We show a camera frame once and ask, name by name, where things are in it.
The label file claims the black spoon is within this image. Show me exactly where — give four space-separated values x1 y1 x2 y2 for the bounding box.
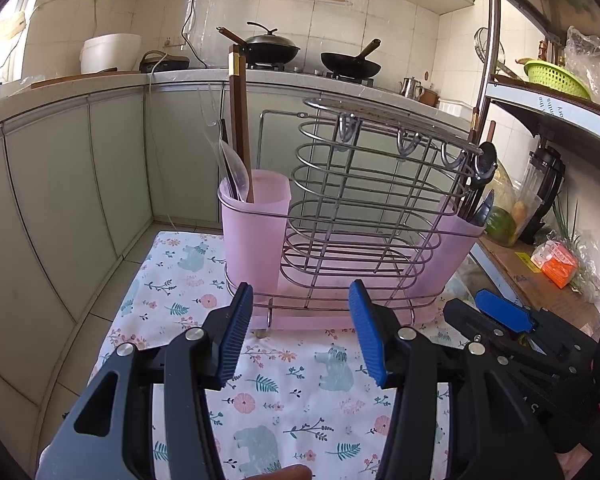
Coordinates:
458 141 498 221

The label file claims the silver metal spoon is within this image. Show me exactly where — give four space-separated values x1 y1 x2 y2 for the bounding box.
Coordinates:
219 139 251 202

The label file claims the dark chopstick gold band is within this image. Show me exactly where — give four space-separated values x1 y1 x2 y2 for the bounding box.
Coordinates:
468 107 480 144

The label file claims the dark gold-tipped chopstick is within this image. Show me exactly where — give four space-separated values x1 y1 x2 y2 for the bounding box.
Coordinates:
227 44 246 181

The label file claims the light brown wooden chopstick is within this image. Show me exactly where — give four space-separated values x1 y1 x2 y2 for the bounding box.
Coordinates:
230 46 253 203

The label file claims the clear plastic spoon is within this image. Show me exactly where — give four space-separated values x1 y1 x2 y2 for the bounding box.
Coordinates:
196 84 226 164

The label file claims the person's right hand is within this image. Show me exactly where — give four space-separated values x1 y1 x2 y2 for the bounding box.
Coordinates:
556 445 592 480

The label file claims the cardboard box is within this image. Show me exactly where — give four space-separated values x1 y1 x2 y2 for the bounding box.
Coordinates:
470 235 600 340

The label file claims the pink plastic drip tray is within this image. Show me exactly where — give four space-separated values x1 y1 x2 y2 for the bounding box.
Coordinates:
251 233 449 330

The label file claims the orange snack packet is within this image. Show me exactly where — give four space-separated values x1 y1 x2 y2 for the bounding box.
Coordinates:
531 240 579 288

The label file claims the pink plastic cup right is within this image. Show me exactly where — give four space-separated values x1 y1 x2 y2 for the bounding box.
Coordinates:
405 205 484 306

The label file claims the pink plastic cup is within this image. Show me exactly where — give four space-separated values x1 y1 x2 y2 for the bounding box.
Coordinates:
218 169 291 296
405 205 484 306

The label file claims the floral tablecloth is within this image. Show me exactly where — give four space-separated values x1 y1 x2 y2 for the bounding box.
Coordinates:
89 231 481 480

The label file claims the clear container with vegetables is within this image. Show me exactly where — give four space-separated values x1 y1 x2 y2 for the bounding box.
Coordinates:
486 162 543 247

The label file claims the pink plastic cup left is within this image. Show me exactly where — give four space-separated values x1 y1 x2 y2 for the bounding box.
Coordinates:
218 169 291 296

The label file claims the black blender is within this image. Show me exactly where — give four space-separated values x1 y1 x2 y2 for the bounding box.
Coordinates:
519 144 566 245

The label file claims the brown ceramic pot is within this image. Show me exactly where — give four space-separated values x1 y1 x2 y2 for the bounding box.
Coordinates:
418 88 439 107

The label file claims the steel kettle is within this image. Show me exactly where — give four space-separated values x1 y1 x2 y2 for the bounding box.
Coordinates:
400 77 424 101

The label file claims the gas stove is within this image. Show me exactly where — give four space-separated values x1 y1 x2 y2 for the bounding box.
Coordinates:
247 64 374 88

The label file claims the black frying pan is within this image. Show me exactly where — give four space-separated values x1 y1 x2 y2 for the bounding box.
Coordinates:
321 38 381 79

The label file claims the green plastic basket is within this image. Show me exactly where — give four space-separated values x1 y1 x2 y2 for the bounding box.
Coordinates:
524 60 591 101

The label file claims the clear plastic bag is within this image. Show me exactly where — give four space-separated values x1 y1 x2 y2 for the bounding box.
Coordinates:
565 26 600 104

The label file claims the black induction cooker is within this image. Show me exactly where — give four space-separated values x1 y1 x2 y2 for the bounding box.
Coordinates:
138 50 189 74

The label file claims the black wok with lid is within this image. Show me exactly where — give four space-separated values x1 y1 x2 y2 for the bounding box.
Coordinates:
216 22 300 66

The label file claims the wooden cutting board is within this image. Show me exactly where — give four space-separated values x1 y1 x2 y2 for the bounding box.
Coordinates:
28 70 145 90

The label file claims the white rice cooker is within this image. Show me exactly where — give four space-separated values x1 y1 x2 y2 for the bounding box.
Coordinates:
80 32 142 74

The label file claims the metal shelf rack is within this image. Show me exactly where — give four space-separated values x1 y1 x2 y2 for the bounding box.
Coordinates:
475 0 600 170

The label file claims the steel wire utensil rack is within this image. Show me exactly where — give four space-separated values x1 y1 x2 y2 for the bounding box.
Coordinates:
216 96 487 328

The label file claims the white power cable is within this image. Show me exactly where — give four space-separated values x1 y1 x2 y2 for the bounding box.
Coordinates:
144 52 176 226

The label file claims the wire strainer ladle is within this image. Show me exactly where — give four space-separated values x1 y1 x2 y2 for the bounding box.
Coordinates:
473 26 527 82

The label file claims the black power cable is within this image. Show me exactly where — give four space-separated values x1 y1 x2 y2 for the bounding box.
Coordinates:
180 0 209 71

